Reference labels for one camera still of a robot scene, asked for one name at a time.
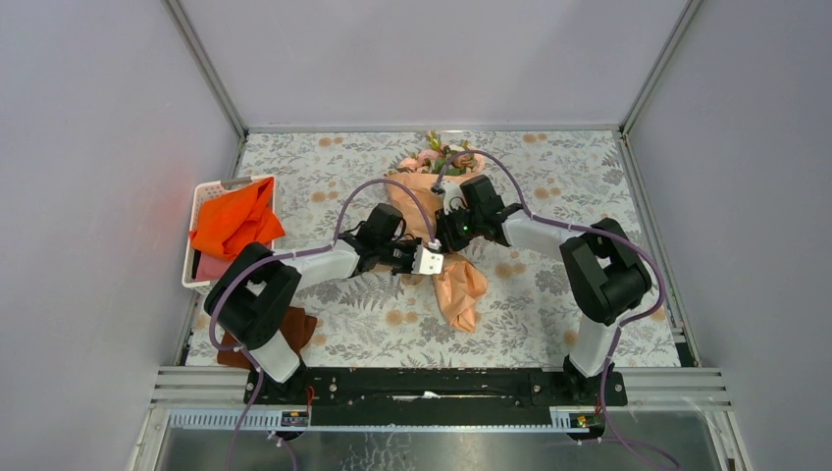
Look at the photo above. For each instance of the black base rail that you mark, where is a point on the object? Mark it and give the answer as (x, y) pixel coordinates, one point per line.
(436, 397)

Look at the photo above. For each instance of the tan satin ribbon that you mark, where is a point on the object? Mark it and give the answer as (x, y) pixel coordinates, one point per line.
(416, 276)

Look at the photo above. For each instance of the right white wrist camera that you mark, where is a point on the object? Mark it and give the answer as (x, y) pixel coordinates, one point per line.
(451, 196)

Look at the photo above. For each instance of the orange cloth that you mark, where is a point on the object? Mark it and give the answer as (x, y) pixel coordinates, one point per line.
(226, 224)

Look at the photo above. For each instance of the beige kraft wrapping paper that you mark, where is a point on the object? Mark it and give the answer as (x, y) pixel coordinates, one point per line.
(459, 285)

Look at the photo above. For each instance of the pink fake flower bouquet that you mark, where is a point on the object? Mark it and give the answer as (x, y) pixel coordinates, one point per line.
(438, 153)

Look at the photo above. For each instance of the white plastic basket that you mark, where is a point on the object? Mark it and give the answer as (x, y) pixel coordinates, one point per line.
(203, 193)

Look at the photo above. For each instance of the floral patterned table mat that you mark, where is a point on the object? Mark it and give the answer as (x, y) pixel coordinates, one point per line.
(527, 317)

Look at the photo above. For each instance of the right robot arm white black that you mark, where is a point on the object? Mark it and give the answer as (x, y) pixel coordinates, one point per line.
(606, 275)

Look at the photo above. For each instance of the brown cloth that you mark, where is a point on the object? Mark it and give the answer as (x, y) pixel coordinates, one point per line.
(298, 328)

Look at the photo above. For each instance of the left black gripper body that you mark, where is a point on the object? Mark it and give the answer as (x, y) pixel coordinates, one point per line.
(399, 254)

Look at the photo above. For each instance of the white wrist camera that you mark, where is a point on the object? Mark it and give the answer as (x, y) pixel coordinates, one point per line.
(451, 196)
(428, 259)

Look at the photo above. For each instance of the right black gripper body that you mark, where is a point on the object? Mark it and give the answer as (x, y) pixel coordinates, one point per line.
(458, 228)

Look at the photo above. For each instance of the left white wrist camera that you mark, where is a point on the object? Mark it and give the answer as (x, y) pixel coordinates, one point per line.
(428, 259)

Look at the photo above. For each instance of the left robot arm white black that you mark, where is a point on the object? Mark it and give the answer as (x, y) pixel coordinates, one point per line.
(251, 299)

